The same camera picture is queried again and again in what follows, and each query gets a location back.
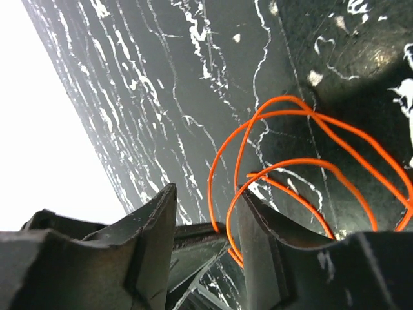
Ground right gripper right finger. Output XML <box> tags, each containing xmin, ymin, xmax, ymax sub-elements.
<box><xmin>237</xmin><ymin>191</ymin><xmax>412</xmax><ymax>309</ymax></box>

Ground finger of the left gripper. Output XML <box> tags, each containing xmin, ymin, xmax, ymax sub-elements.
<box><xmin>166</xmin><ymin>223</ymin><xmax>229</xmax><ymax>309</ymax></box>

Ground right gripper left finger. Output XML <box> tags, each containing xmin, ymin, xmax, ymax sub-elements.
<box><xmin>1</xmin><ymin>183</ymin><xmax>177</xmax><ymax>309</ymax></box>

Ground orange wire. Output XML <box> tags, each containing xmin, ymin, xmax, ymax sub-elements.
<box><xmin>208</xmin><ymin>95</ymin><xmax>413</xmax><ymax>269</ymax></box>

